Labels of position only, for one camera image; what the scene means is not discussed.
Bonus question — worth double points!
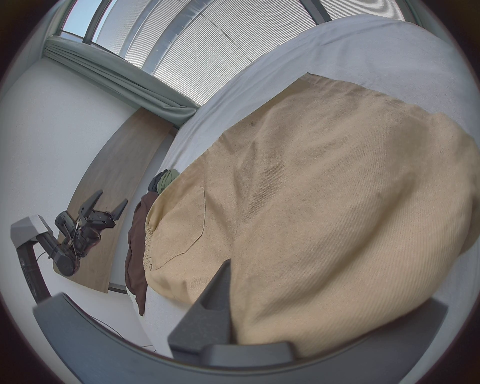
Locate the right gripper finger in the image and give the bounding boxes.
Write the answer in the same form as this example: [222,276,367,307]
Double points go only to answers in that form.
[167,259,233,354]
[112,198,129,222]
[78,190,104,218]

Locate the tan shorts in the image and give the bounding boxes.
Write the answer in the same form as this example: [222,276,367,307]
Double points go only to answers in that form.
[143,73,480,358]

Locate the bed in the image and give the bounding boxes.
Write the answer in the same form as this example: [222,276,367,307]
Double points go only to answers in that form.
[54,16,480,358]

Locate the brown garment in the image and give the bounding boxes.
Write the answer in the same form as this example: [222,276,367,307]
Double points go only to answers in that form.
[124,192,159,317]

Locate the dark grey garment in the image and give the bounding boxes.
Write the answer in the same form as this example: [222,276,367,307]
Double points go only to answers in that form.
[148,170,168,192]

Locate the green garment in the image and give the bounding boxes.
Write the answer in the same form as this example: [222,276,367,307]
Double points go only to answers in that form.
[157,169,181,195]

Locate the blue-green curtain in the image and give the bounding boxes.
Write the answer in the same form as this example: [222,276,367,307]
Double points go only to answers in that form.
[44,35,202,127]

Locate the window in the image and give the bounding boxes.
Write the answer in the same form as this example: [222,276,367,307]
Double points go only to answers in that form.
[61,0,418,108]

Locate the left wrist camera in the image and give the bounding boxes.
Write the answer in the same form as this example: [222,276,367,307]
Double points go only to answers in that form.
[55,211,78,232]

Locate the black cable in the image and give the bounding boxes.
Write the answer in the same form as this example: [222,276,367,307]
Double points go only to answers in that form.
[89,316,155,352]

